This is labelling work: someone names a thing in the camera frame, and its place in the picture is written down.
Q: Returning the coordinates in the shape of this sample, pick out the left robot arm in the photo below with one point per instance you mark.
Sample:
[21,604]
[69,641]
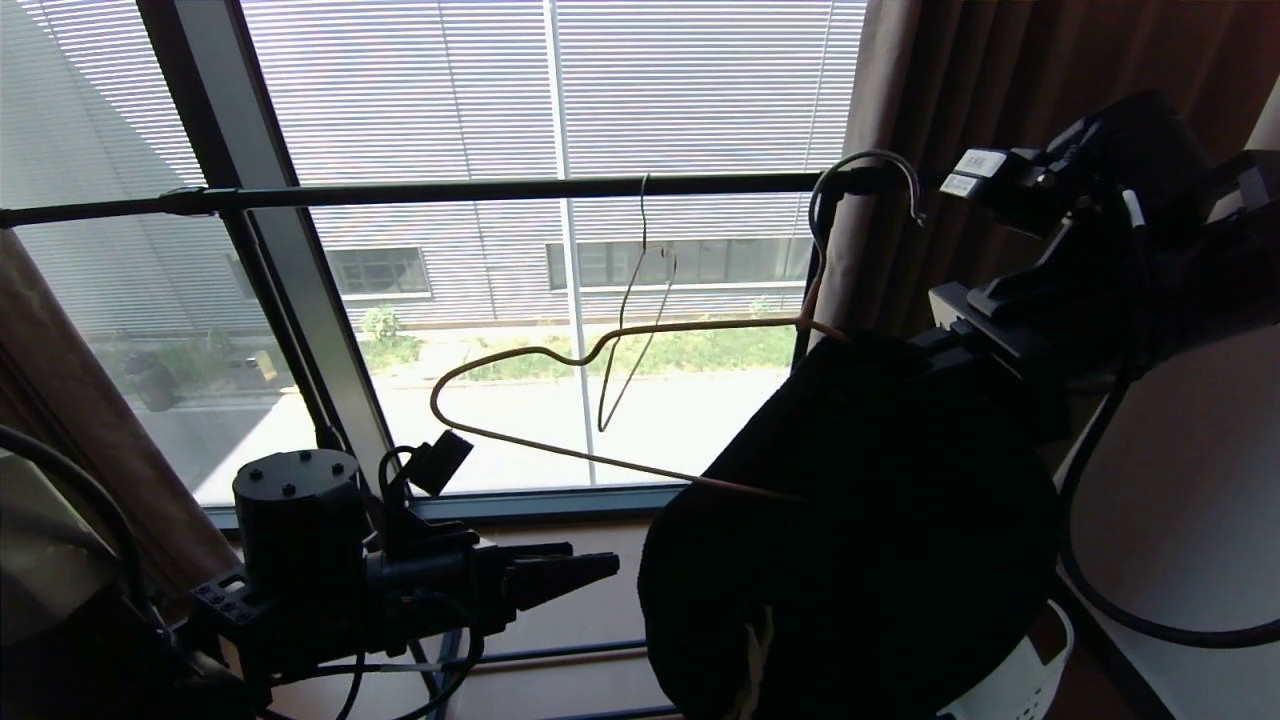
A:
[300,520]

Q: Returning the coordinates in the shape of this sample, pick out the window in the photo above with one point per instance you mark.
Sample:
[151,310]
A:
[450,100]

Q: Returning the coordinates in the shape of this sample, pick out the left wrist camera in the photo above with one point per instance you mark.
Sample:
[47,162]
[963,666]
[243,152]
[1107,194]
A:
[440,460]

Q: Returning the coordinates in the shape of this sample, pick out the black garment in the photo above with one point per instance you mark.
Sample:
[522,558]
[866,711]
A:
[880,520]

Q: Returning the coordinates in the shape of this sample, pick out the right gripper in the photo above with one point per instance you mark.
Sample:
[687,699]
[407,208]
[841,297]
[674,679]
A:
[1050,320]

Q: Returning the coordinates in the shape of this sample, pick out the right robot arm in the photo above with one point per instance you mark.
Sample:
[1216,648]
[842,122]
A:
[1200,260]

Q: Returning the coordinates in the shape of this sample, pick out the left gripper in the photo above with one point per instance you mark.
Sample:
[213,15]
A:
[440,590]

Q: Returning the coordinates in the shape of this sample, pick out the pink clothes hanger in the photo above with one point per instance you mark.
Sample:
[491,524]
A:
[700,326]
[624,320]

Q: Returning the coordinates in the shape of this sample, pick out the white laundry basket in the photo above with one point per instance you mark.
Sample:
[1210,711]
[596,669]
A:
[1020,680]

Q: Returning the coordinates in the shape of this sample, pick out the black clothes rack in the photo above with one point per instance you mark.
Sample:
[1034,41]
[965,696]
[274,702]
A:
[450,190]

